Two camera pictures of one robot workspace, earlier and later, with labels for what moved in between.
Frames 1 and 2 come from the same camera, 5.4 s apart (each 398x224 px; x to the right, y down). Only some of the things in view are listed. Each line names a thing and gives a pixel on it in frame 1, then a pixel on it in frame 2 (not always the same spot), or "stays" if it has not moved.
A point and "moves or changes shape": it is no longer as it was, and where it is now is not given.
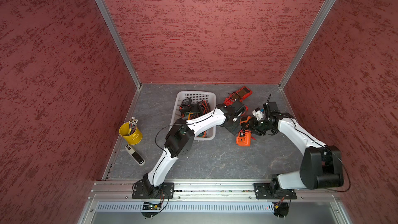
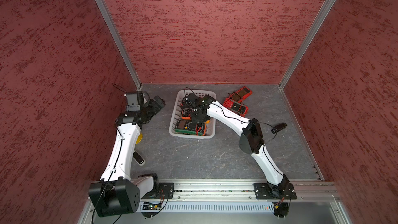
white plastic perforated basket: x=209 y=134 stays
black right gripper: x=253 y=127 → x=196 y=119
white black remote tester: x=134 y=155 stays
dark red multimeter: x=241 y=94 stays
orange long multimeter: x=243 y=138 moves or changes shape
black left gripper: x=231 y=128 → x=156 y=107
